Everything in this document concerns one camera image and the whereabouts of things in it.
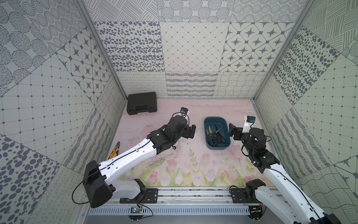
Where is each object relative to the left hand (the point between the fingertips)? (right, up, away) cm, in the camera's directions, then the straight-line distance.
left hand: (187, 120), depth 74 cm
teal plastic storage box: (+28, -3, +28) cm, 39 cm away
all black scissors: (+24, -14, +21) cm, 35 cm away
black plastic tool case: (-38, +12, +43) cm, 59 cm away
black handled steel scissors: (+18, -15, +19) cm, 30 cm away
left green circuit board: (-27, -47, -2) cm, 54 cm away
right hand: (+29, -4, +5) cm, 30 cm away
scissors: (+18, -11, +21) cm, 30 cm away
